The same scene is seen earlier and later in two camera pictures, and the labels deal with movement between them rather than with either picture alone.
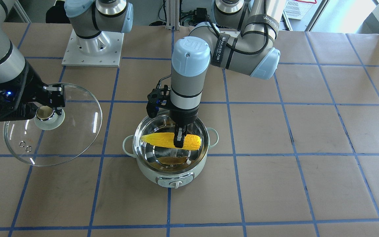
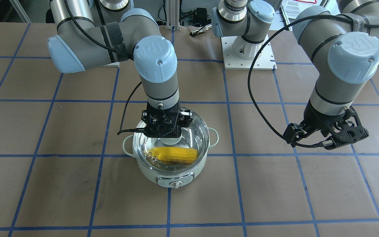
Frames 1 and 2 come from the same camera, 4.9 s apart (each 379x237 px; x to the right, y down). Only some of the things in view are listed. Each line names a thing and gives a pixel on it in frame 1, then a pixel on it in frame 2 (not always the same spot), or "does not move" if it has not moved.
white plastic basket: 297,9 does not move
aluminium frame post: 172,14 does not move
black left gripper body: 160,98 -> 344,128
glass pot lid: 48,139 -> 186,155
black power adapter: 200,14 does not move
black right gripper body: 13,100 -> 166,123
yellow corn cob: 191,142 -> 179,154
